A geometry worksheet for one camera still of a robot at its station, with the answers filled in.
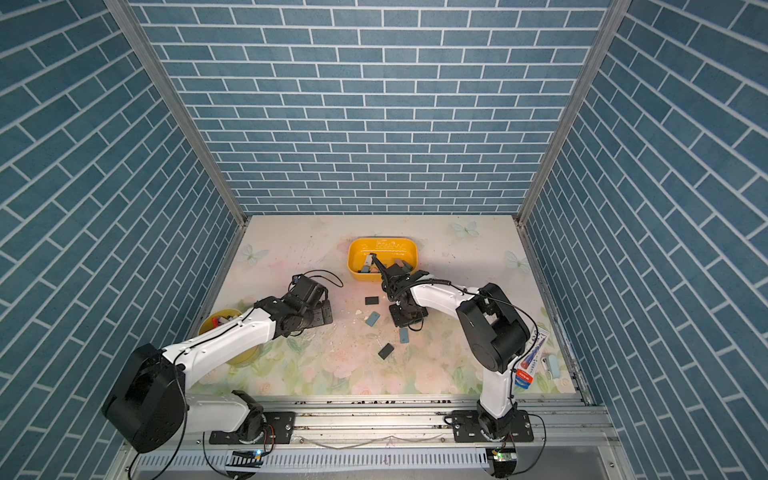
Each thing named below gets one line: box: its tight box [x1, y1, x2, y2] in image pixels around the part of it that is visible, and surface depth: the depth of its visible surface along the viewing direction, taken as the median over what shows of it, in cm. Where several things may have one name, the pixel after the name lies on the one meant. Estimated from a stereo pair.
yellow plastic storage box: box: [347, 237, 418, 282], surface depth 107 cm
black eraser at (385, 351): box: [378, 343, 394, 360], surface depth 88 cm
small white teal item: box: [540, 354, 561, 380], surface depth 83 cm
